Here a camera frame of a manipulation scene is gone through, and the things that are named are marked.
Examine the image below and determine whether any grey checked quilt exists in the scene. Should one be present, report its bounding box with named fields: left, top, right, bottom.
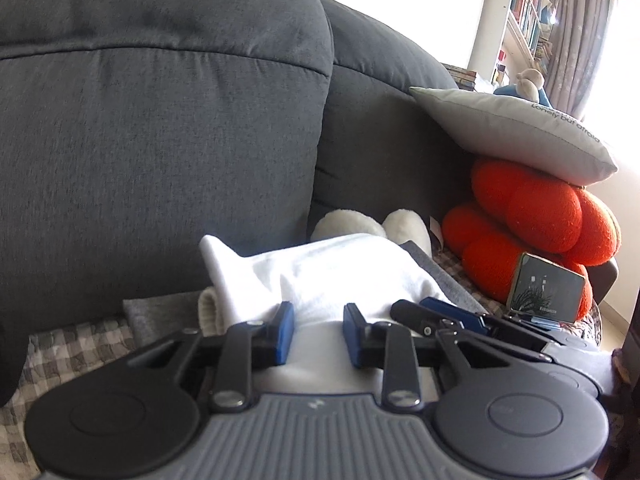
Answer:
left=0, top=249, right=604, bottom=480

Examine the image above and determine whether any smartphone on stand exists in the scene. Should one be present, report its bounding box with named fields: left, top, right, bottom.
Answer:
left=506, top=252, right=586, bottom=323

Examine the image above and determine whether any orange flower cushion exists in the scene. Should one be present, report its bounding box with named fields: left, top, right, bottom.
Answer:
left=442, top=157, right=622, bottom=304

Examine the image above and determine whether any grey folded cloth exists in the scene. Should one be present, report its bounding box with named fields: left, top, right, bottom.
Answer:
left=122, top=242, right=500, bottom=347

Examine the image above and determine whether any white plush toy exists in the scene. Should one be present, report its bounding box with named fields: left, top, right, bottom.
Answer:
left=310, top=209, right=432, bottom=256

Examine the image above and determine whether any blue plush toy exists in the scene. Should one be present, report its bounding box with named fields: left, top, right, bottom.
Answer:
left=494, top=68, right=552, bottom=108

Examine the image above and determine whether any white garment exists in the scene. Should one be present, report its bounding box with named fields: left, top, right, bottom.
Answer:
left=198, top=234, right=446, bottom=394

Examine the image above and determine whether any grey curtain left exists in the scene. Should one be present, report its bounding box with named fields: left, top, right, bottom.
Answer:
left=546, top=0, right=617, bottom=119

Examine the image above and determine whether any white pillow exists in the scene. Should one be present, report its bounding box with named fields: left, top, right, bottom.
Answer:
left=410, top=87, right=617, bottom=186

